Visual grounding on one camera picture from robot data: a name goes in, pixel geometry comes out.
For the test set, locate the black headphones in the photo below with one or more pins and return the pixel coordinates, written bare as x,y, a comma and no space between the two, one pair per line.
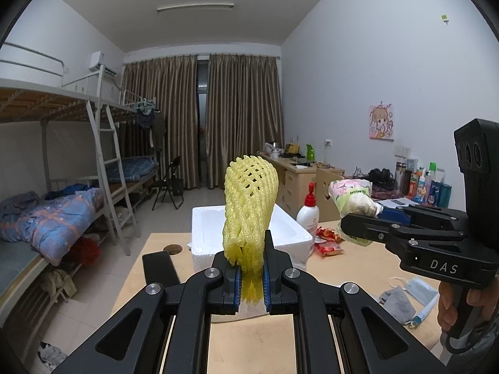
380,176

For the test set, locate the yellow bag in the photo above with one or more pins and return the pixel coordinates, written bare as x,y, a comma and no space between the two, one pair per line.
292,149

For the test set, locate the red snack packet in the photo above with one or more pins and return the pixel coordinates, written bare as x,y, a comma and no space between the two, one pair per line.
329,249

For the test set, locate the dark hanging clothes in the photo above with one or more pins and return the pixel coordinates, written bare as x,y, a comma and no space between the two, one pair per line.
150,124

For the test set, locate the orange box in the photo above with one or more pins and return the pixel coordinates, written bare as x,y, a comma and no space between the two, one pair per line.
414,185

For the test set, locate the desk with patterned cover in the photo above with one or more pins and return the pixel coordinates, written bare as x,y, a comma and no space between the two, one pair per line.
384,193

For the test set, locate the printed paper sheet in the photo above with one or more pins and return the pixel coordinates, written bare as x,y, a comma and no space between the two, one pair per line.
393,202

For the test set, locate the ceiling tube lamp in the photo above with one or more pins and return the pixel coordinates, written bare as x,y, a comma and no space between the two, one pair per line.
195,7

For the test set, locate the grey white floor cloth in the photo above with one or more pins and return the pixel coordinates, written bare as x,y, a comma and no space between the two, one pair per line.
52,354

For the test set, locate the red cloth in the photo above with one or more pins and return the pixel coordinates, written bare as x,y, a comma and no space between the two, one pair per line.
85,251

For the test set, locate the person's right hand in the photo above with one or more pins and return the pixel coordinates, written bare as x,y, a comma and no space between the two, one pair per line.
485,300

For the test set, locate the white air conditioner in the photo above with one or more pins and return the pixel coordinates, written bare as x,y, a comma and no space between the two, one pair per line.
99,62

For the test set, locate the white lotion pump bottle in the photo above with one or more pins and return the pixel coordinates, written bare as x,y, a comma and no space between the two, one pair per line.
308,222

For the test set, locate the white blue tube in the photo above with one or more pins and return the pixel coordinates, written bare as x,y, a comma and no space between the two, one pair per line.
425,311

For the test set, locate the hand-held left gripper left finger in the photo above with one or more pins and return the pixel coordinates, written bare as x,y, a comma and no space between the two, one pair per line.
233,292

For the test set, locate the blue bottle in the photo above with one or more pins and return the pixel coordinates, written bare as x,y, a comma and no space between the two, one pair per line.
436,194

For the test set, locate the printed plastic bag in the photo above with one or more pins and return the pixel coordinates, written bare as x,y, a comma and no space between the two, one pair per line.
351,194

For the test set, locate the green cap white bottle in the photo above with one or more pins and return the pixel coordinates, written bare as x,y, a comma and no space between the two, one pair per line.
430,175

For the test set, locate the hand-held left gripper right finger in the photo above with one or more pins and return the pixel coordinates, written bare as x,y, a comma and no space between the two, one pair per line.
266,292

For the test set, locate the blue plaid blanket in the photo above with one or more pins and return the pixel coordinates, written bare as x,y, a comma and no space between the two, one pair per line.
50,222

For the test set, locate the blue plaid mattress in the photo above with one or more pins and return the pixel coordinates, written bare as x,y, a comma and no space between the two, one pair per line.
130,169

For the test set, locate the blue face mask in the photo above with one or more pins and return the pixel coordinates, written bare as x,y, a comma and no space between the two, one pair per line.
423,290

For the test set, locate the steel thermos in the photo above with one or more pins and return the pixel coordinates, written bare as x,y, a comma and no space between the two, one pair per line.
400,177

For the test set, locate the black folding chair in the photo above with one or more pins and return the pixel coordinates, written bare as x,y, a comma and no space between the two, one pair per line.
169,183

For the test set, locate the person's right forearm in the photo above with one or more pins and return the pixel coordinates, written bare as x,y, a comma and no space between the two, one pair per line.
481,346

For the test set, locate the metal bunk bed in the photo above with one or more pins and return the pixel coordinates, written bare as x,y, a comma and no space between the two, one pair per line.
23,101
128,105

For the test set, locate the teal box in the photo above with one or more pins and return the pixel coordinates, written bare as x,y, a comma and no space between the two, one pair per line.
446,195

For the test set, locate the brown curtain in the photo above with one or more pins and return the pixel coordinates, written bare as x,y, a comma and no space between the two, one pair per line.
245,117
163,124

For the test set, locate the light wooden chair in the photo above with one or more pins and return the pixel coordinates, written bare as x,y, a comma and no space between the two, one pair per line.
323,194

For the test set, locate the yellow foam fruit net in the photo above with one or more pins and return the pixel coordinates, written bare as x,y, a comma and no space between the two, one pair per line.
249,202

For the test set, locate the white foam box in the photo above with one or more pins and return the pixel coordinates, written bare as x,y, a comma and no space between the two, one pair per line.
290,237

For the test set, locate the light wooden desk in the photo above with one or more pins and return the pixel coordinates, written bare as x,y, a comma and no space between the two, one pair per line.
290,187

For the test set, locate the orange snack packet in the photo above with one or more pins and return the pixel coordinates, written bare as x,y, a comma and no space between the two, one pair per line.
329,233

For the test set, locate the white bunk bed ladder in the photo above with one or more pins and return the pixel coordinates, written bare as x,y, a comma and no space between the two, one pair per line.
113,163

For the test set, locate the pink cartoon wall poster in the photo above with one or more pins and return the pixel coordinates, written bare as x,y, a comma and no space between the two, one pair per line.
381,121

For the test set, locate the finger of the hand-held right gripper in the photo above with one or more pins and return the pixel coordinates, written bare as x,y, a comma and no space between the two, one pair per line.
397,215
370,230

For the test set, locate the beige cloth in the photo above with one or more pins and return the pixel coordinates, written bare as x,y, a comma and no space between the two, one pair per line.
58,284

